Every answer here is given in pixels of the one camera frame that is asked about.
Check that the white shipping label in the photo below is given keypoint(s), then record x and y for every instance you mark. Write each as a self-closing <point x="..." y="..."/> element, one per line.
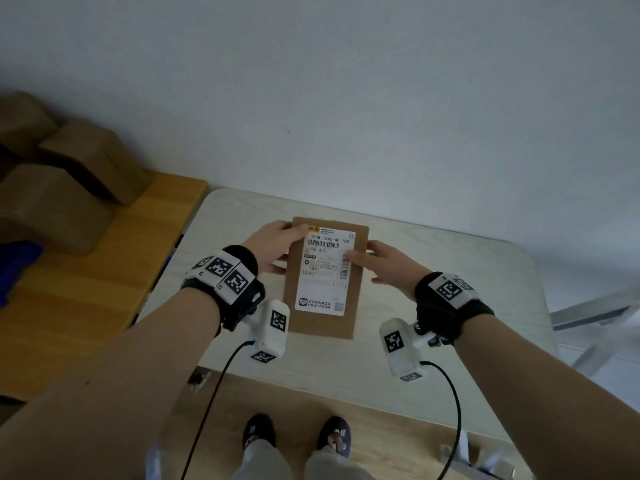
<point x="325" y="284"/>

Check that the brown cardboard box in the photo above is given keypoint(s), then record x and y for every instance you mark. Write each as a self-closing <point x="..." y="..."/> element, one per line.
<point x="50" y="209"/>
<point x="22" y="122"/>
<point x="95" y="159"/>

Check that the grey metal table bracket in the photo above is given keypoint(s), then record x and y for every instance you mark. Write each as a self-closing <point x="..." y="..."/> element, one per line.
<point x="492" y="459"/>

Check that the light grey trousers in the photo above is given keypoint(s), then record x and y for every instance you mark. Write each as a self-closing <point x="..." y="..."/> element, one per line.
<point x="280" y="464"/>

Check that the person's right hand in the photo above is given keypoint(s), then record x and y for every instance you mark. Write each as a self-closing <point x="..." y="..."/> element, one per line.
<point x="400" y="272"/>

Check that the person's left thumb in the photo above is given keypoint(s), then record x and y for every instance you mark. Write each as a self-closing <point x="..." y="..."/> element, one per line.
<point x="276" y="266"/>

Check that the blue cloth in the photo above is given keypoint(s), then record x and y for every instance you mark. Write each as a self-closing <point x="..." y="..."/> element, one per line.
<point x="17" y="269"/>

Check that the person's right forearm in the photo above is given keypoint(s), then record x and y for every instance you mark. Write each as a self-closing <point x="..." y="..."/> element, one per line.
<point x="535" y="394"/>

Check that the orange wooden side table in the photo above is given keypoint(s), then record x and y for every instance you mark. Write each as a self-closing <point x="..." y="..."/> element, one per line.
<point x="100" y="289"/>

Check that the brown cardboard mailer package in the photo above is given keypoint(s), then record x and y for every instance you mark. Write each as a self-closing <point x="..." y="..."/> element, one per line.
<point x="320" y="325"/>

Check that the person's left hand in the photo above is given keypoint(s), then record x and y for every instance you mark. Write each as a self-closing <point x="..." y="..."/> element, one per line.
<point x="267" y="244"/>

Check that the person's right thumb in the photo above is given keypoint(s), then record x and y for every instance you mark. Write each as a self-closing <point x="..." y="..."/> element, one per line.
<point x="385" y="279"/>

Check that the person's left forearm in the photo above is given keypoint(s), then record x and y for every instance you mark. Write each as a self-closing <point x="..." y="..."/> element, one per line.
<point x="115" y="389"/>

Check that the black wristband with marker blocks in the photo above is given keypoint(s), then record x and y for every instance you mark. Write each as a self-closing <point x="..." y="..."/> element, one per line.
<point x="450" y="299"/>
<point x="230" y="284"/>

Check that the grey metal frame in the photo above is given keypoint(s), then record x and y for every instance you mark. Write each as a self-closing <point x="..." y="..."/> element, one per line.
<point x="590" y="314"/>

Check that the dark blue shoe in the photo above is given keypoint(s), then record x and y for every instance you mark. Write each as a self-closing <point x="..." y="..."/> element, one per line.
<point x="334" y="432"/>
<point x="260" y="429"/>

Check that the white wrist camera with marker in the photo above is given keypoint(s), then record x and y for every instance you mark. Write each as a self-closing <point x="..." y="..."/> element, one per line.
<point x="270" y="334"/>
<point x="405" y="349"/>

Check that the small metal table bracket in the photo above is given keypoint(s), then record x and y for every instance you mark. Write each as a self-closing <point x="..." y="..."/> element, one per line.
<point x="200" y="380"/>

